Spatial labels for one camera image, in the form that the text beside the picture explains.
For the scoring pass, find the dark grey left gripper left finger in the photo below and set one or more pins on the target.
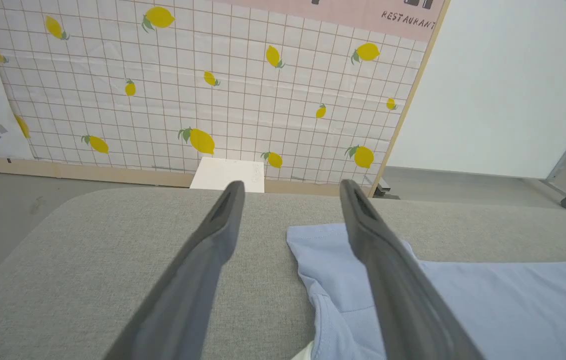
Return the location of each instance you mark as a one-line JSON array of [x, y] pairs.
[[198, 280]]

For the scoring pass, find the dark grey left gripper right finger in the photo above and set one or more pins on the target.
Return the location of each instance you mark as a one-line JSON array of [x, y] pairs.
[[397, 300]]

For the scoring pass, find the light blue polo shirt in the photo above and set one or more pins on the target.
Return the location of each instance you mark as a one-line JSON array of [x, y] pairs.
[[512, 310]]

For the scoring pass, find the white box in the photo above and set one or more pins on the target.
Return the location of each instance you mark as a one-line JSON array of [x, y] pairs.
[[223, 172]]

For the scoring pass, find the metal partition foot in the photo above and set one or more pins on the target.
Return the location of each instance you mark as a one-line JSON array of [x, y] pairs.
[[381, 187]]

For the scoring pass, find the lemon print partition panel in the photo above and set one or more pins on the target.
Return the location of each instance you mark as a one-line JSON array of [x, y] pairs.
[[243, 110]]

